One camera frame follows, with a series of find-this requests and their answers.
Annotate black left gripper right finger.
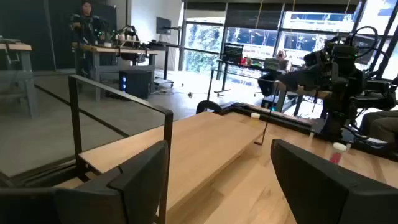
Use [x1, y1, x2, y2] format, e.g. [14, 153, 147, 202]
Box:
[270, 138, 398, 224]

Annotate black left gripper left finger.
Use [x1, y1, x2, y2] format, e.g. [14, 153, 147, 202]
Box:
[0, 139, 170, 224]

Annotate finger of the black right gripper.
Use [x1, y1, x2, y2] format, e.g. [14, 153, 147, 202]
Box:
[276, 67, 328, 93]

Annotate blue bottle with red pills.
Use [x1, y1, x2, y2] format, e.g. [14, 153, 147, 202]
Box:
[328, 142, 348, 166]

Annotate wooden shelf black metal frame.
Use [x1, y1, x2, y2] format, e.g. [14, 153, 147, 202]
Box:
[68, 70, 279, 224]

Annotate person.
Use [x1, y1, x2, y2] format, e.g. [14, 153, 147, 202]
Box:
[264, 49, 293, 74]
[68, 1, 108, 78]
[359, 110, 398, 144]

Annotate black office chair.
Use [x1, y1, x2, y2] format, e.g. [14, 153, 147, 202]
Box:
[257, 73, 282, 98]

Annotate black desk monitor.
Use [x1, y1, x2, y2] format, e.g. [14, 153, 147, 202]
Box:
[222, 43, 245, 65]

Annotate black computer tower blue lights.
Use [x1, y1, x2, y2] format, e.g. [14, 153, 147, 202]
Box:
[119, 68, 154, 100]

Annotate wooden top workbench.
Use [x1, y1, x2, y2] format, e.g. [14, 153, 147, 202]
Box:
[73, 43, 160, 101]

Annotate black standing desk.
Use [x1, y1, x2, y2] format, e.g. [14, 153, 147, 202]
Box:
[148, 40, 181, 88]

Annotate grey metal bench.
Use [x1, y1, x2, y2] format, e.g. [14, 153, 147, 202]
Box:
[0, 37, 40, 119]

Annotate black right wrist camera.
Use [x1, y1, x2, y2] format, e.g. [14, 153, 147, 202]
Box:
[331, 44, 359, 65]

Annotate black metal table frame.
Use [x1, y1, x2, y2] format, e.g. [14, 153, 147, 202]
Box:
[0, 102, 398, 189]

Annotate black arched bracket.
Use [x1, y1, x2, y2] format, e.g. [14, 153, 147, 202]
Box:
[195, 100, 223, 114]

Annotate wall mounted monitor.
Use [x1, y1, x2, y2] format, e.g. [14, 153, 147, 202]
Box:
[155, 16, 173, 35]

